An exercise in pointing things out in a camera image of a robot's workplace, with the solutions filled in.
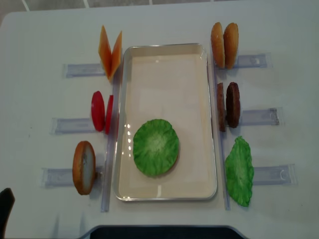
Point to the right orange cheese slice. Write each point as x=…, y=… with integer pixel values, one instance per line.
x=116, y=56

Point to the long clear rail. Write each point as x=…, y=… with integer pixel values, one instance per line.
x=111, y=145
x=226, y=197

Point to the left long clear rail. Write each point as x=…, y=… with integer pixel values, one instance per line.
x=111, y=145

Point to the clear cheese holder rail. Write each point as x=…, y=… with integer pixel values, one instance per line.
x=83, y=70

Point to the tan bun slice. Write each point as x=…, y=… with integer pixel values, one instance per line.
x=217, y=44
x=231, y=40

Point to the clear tomato holder rail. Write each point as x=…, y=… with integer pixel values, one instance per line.
x=69, y=126

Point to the clear bun holder rail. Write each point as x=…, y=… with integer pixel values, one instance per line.
x=259, y=60

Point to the red tomato slice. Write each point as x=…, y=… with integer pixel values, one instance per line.
x=98, y=111
x=109, y=114

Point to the thin brown meat patty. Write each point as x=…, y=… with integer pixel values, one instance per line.
x=221, y=107

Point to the left tan bun slice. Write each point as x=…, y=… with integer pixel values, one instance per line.
x=217, y=44

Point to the dark brown meat patty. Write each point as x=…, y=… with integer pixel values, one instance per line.
x=233, y=107

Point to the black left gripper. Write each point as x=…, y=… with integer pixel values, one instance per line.
x=7, y=200

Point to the left orange cheese slice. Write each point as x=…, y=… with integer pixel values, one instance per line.
x=105, y=53

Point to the orange cheese slice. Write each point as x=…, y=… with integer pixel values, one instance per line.
x=105, y=53
x=116, y=56

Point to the dark robot base panel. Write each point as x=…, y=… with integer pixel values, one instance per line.
x=165, y=232

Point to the clear lettuce holder rail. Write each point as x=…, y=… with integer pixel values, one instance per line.
x=275, y=175

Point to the right tan bun slice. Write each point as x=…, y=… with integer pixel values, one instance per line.
x=231, y=40

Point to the white rectangular metal tray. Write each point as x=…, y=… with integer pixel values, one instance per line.
x=168, y=82

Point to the green lettuce leaf in holder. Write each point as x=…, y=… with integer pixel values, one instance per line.
x=240, y=172

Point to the clear patty holder rail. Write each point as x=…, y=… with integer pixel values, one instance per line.
x=270, y=116

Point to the right long clear rail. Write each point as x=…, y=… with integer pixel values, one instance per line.
x=226, y=197

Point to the brown crust bread slice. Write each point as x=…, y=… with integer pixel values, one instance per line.
x=84, y=167

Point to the green lettuce leaf on tray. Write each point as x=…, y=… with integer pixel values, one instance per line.
x=155, y=147

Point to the clear bread holder rail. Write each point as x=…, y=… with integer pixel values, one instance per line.
x=56, y=177

